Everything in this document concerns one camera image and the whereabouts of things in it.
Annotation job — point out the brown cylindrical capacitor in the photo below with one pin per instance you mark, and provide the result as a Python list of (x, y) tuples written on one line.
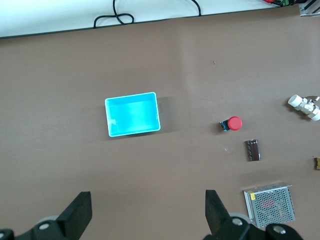
[(253, 150)]

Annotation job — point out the red push button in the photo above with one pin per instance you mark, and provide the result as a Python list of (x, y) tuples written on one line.
[(235, 123)]

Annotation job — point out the perforated metal power supply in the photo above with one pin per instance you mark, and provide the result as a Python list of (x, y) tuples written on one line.
[(271, 206)]

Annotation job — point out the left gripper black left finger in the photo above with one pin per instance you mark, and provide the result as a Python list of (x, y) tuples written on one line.
[(75, 215)]

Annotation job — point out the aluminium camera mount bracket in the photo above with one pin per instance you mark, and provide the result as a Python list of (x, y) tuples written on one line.
[(310, 8)]

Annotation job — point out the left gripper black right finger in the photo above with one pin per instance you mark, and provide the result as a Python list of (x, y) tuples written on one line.
[(217, 217)]

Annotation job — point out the cyan plastic bin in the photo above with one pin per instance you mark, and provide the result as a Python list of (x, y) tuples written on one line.
[(132, 115)]

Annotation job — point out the white-ended metal valve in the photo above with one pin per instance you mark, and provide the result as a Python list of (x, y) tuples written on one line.
[(303, 107)]

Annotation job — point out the red alligator clip lead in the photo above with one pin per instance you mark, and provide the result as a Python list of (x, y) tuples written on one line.
[(268, 1)]

